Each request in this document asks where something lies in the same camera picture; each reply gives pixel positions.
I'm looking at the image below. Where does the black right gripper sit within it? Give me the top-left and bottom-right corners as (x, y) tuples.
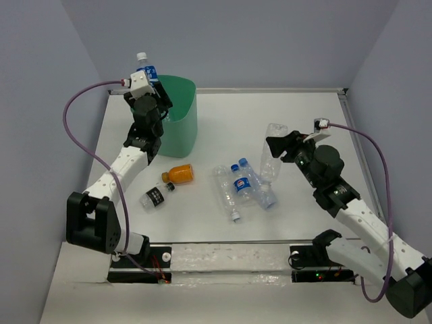
(267, 130), (320, 188)

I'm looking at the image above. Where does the blue label white cap bottle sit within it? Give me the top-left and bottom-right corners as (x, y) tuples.
(136, 52), (159, 84)

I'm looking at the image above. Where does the clear crushed white cap bottle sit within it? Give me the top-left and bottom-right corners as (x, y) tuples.
(213, 165), (241, 223)

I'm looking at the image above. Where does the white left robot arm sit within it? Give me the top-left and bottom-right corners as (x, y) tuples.
(66, 77), (172, 267)

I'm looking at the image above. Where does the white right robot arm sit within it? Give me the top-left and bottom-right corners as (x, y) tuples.
(266, 131), (431, 319)

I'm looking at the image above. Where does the green plastic bin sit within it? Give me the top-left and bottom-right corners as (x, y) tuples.
(158, 75), (198, 158)

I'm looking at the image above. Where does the clear blue cap bottle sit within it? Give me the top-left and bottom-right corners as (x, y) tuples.
(238, 158), (277, 211)

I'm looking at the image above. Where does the Pepsi label bottle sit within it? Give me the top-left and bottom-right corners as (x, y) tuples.
(230, 164), (253, 203)

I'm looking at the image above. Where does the orange juice bottle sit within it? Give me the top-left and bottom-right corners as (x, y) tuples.
(161, 164), (194, 184)

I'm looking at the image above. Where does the small black label bottle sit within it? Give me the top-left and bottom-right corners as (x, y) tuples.
(140, 182), (176, 211)

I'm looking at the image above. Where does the white foam strip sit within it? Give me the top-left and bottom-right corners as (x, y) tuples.
(170, 243), (292, 286)

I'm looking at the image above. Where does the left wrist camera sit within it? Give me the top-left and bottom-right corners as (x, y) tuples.
(130, 70), (154, 99)

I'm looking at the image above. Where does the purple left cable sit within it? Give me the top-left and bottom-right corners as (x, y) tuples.
(63, 78), (166, 284)

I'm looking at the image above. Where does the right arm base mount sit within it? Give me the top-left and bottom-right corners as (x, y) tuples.
(288, 229), (357, 284)

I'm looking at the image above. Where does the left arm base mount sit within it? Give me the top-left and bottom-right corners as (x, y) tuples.
(107, 246), (172, 284)

